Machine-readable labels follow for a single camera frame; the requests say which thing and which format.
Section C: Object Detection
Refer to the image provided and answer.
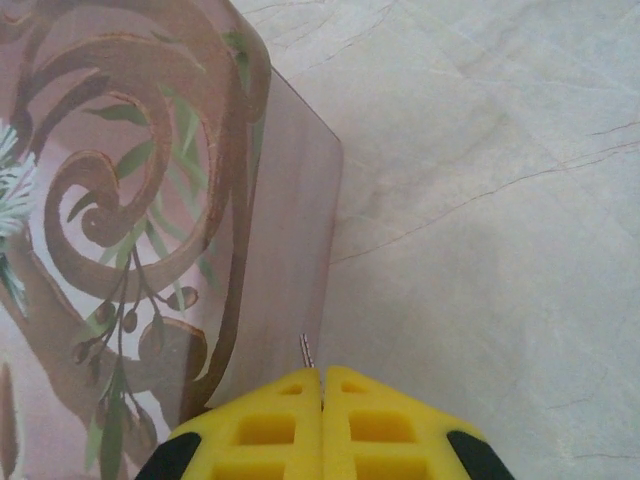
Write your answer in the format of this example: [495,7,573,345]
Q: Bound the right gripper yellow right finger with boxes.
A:
[322,364,517,480]

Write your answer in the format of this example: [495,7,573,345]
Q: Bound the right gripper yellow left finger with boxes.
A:
[133,367,322,480]

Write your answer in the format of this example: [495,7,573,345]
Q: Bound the silver key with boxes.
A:
[298,333,318,372]

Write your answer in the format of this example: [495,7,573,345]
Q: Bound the pink illustrated tin box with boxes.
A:
[0,0,346,480]

